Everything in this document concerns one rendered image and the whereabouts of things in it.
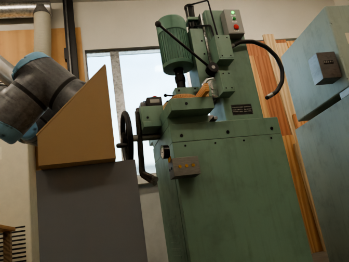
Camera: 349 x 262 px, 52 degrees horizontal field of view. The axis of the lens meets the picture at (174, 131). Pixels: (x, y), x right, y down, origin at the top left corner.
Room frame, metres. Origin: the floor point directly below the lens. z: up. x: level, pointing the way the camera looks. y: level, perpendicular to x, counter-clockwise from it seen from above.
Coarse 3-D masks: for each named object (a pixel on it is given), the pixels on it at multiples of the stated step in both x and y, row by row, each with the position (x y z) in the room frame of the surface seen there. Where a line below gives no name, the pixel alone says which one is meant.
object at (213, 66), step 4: (156, 24) 1.67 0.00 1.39; (160, 24) 1.68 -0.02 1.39; (164, 28) 1.68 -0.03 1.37; (168, 32) 1.69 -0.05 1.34; (172, 36) 1.69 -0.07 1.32; (176, 40) 1.70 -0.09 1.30; (180, 44) 1.71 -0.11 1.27; (188, 48) 1.71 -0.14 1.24; (192, 52) 1.72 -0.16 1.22; (196, 56) 1.73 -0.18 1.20; (200, 60) 1.73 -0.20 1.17; (208, 64) 1.72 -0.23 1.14; (212, 64) 1.73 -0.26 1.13; (216, 64) 1.73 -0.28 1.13; (208, 68) 1.72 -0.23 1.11; (212, 68) 1.73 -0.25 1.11; (216, 68) 1.73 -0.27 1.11; (208, 72) 1.75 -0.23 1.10; (212, 72) 1.73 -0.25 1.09; (216, 72) 1.75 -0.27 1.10
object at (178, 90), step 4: (176, 88) 1.80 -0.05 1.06; (180, 88) 1.81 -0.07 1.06; (184, 88) 1.82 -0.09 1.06; (188, 88) 1.82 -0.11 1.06; (192, 88) 1.83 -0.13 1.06; (196, 88) 1.83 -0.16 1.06; (172, 92) 1.85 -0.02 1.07; (176, 92) 1.80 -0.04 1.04; (180, 92) 1.81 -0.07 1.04; (184, 92) 1.81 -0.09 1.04; (188, 92) 1.82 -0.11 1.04; (192, 92) 1.83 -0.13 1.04
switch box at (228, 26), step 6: (222, 12) 1.78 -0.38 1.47; (228, 12) 1.77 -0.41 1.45; (234, 12) 1.78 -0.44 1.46; (222, 18) 1.79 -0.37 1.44; (228, 18) 1.76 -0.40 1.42; (240, 18) 1.78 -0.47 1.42; (222, 24) 1.81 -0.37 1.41; (228, 24) 1.76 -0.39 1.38; (240, 24) 1.78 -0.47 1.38; (228, 30) 1.76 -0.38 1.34; (240, 30) 1.78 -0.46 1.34; (234, 36) 1.80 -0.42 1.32; (240, 36) 1.81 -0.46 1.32
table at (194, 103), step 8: (168, 104) 1.55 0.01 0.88; (176, 104) 1.53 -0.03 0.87; (184, 104) 1.54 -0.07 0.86; (192, 104) 1.55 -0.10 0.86; (200, 104) 1.56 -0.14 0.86; (208, 104) 1.57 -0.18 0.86; (168, 112) 1.57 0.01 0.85; (176, 112) 1.55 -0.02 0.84; (184, 112) 1.57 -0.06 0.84; (192, 112) 1.59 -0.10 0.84; (200, 112) 1.61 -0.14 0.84; (208, 112) 1.63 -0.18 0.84; (160, 120) 1.72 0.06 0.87; (144, 128) 1.72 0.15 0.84; (152, 128) 1.74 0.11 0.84; (152, 144) 2.06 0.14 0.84
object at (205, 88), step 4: (204, 84) 1.50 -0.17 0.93; (200, 88) 1.55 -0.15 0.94; (204, 88) 1.51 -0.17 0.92; (208, 88) 1.51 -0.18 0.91; (200, 92) 1.56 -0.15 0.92; (204, 92) 1.52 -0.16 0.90; (208, 92) 1.52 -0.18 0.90; (196, 96) 1.62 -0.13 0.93; (200, 96) 1.57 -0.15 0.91; (204, 96) 1.56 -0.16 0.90
